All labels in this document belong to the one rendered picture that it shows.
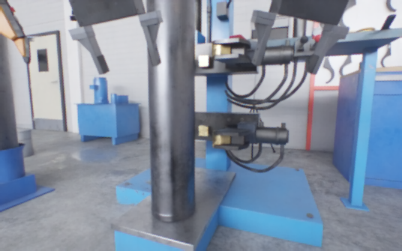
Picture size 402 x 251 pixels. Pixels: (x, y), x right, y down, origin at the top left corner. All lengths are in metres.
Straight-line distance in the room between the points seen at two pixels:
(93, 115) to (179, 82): 2.89
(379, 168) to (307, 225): 1.15
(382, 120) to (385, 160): 0.33
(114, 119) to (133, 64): 1.20
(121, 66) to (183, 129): 3.46
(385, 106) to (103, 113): 3.33
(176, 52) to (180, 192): 0.60
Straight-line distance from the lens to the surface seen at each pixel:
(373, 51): 1.66
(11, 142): 1.91
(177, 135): 0.88
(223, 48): 1.14
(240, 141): 1.15
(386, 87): 2.15
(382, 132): 2.17
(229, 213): 1.23
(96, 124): 3.65
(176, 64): 0.88
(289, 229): 1.22
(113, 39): 4.47
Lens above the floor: 0.70
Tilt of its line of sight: 7 degrees down
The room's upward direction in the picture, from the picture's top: straight up
